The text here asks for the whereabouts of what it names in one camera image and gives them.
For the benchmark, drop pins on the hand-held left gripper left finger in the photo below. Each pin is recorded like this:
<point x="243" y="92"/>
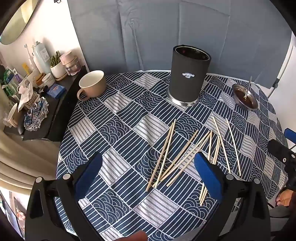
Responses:
<point x="89" y="178"/>

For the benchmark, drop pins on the bunch of wooden chopsticks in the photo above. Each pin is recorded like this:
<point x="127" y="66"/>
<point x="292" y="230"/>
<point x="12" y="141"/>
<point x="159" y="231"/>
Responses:
<point x="166" y="141"/>

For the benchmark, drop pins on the white electric toothbrush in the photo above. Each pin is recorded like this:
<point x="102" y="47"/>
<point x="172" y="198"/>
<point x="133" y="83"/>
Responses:
<point x="30" y="62"/>

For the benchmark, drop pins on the blue white patterned tablecloth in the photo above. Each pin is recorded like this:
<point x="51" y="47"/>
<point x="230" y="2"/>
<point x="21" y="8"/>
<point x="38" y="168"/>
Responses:
<point x="129" y="125"/>

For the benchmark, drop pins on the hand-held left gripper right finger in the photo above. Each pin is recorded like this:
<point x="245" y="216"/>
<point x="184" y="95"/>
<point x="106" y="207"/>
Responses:
<point x="208" y="178"/>

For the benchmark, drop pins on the small metal sauce bowl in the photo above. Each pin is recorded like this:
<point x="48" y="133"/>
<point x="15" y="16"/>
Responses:
<point x="242" y="98"/>

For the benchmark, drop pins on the person's right hand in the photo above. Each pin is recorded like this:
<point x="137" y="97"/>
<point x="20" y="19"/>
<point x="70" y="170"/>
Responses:
<point x="284" y="197"/>

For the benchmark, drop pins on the person's grey clothed leg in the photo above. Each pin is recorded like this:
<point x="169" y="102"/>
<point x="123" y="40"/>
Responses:
<point x="282" y="220"/>

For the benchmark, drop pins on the beige curtain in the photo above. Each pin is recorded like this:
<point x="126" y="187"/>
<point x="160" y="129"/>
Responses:
<point x="23" y="157"/>

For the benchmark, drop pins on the yellow tube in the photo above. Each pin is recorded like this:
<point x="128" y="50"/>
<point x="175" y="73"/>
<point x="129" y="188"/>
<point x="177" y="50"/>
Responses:
<point x="25" y="68"/>

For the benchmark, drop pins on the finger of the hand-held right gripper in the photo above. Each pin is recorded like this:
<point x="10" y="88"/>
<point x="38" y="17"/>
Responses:
<point x="291" y="136"/>
<point x="281" y="150"/>

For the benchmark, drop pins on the beige ceramic mug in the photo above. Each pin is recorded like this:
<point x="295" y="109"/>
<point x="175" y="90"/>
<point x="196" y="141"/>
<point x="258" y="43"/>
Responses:
<point x="92" y="85"/>

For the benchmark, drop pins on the crumpled white paper packet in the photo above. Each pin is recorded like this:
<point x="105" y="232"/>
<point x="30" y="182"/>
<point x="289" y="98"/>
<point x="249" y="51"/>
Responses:
<point x="25" y="92"/>

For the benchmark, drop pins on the small blue box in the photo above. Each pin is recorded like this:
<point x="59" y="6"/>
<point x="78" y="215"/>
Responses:
<point x="55" y="90"/>

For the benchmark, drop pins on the crystal glass ashtray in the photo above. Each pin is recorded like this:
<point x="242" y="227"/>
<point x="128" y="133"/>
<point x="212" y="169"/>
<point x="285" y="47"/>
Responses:
<point x="35" y="113"/>

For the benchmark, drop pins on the potted succulent in white pot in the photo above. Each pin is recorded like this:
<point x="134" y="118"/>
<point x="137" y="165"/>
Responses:
<point x="57" y="69"/>

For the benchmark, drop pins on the grey backdrop cloth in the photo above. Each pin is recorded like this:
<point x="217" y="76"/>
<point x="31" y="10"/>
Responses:
<point x="150" y="34"/>

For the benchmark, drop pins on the white pump bottle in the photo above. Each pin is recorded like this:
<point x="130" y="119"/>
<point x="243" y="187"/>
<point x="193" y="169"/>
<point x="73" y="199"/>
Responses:
<point x="42" y="60"/>

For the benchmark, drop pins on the green carton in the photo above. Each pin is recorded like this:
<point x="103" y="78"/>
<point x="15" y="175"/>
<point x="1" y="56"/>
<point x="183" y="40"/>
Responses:
<point x="10" y="81"/>

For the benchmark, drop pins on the black cylindrical chopstick holder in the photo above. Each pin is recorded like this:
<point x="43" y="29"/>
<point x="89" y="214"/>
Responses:
<point x="185" y="85"/>

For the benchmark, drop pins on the white round tin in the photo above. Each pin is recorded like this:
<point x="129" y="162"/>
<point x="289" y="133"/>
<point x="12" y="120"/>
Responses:
<point x="48" y="80"/>

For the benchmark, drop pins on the white cup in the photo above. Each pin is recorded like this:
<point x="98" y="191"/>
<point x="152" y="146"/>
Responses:
<point x="12" y="114"/>

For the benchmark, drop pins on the pink lidded jar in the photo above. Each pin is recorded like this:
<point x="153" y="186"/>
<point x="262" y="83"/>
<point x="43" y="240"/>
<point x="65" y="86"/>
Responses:
<point x="67" y="58"/>

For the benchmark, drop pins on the oval wall mirror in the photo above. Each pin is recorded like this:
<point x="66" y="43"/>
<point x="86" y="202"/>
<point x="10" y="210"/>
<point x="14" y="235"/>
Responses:
<point x="20" y="20"/>

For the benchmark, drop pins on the black side table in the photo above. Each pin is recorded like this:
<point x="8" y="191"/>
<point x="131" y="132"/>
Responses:
<point x="57" y="104"/>

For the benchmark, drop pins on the clear glass jar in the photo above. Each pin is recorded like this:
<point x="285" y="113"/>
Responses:
<point x="72" y="68"/>

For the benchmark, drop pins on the metal spoon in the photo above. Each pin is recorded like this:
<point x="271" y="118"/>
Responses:
<point x="249" y="83"/>

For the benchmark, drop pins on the white reflector board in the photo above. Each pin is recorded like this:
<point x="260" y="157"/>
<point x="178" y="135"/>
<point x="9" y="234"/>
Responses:
<point x="285" y="67"/>

